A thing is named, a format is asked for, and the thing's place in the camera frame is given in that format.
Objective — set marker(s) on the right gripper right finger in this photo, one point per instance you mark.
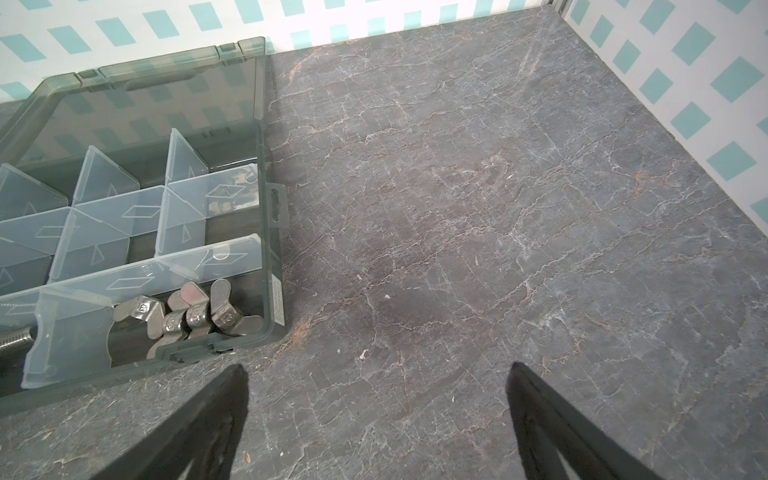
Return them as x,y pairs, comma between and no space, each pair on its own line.
550,431

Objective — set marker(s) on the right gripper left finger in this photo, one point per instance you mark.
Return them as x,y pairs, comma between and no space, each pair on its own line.
198,441

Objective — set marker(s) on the silver wing nut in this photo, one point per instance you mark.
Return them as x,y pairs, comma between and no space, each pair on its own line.
195,303
142,308
226,317
174,330

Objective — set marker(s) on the silver hex bolt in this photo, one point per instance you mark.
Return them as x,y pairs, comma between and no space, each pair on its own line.
17,340

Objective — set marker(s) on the green plastic organizer box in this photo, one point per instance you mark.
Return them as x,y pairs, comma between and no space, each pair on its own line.
134,179

